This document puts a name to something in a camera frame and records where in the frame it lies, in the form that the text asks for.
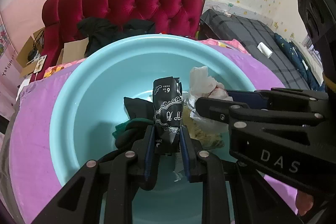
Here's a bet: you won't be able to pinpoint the beige snack packet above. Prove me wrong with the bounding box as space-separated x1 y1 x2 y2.
182 105 225 149

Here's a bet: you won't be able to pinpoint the white red plastic bag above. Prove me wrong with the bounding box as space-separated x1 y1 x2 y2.
186 66 233 135

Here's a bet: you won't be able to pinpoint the black and green glove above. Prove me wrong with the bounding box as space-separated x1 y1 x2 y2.
112 97 154 149

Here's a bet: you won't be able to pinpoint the black printed packet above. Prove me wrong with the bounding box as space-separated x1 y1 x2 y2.
153 77 184 144

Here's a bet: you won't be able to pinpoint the white cylindrical bottle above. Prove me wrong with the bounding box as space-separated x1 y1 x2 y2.
257 42 273 59

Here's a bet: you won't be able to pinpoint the navy patterned pillow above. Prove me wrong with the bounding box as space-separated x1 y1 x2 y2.
274 33 325 92

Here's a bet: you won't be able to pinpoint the grey plaid mattress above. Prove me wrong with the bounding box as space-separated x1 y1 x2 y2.
201 9 310 90

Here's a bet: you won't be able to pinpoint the light blue plastic basin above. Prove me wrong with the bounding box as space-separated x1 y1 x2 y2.
36 35 255 223

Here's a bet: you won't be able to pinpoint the red tufted velvet sofa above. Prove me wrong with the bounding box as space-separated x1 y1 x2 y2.
31 0 203 80

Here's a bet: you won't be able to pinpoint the purple quilted table cover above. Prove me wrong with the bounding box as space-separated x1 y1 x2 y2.
8 45 298 223

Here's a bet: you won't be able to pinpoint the brown cardboard box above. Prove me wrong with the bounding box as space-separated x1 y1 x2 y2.
17 24 89 81

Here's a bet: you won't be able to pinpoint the black clothes on sofa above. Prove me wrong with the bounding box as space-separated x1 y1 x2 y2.
77 17 155 57

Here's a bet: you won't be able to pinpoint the pink cartoon cat curtain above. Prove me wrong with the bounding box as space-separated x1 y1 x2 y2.
0 20 22 120

